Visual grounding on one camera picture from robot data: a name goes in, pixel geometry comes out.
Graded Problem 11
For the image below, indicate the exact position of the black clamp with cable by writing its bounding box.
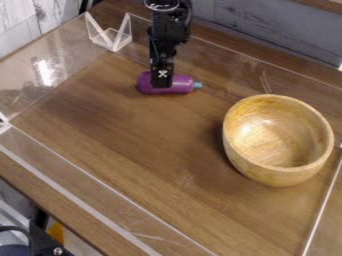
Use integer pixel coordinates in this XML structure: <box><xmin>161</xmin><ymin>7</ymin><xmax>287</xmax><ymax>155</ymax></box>
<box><xmin>0</xmin><ymin>208</ymin><xmax>74</xmax><ymax>256</ymax></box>

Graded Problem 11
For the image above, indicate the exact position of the clear acrylic tray wall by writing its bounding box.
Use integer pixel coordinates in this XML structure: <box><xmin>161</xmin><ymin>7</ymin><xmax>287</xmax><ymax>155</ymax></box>
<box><xmin>0</xmin><ymin>14</ymin><xmax>342</xmax><ymax>256</ymax></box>

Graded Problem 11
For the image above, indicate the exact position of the brown wooden bowl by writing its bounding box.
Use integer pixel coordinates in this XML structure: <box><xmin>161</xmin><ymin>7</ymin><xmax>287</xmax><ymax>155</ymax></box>
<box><xmin>221</xmin><ymin>94</ymin><xmax>333</xmax><ymax>187</ymax></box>

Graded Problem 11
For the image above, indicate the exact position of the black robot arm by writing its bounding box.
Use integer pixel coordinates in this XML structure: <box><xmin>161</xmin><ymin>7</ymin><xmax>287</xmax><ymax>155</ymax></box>
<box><xmin>144</xmin><ymin>0</ymin><xmax>192</xmax><ymax>89</ymax></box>

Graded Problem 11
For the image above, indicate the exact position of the purple toy eggplant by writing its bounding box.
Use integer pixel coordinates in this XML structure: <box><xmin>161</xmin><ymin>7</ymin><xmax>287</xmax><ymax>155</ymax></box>
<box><xmin>137</xmin><ymin>71</ymin><xmax>202</xmax><ymax>94</ymax></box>

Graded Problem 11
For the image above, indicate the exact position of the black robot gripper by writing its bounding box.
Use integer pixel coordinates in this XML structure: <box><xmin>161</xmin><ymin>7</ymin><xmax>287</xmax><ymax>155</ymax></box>
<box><xmin>146</xmin><ymin>3</ymin><xmax>192</xmax><ymax>88</ymax></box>

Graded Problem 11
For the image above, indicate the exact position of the clear acrylic corner bracket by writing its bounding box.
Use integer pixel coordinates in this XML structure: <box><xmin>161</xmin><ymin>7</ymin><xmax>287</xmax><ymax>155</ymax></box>
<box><xmin>84</xmin><ymin>13</ymin><xmax>132</xmax><ymax>52</ymax></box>

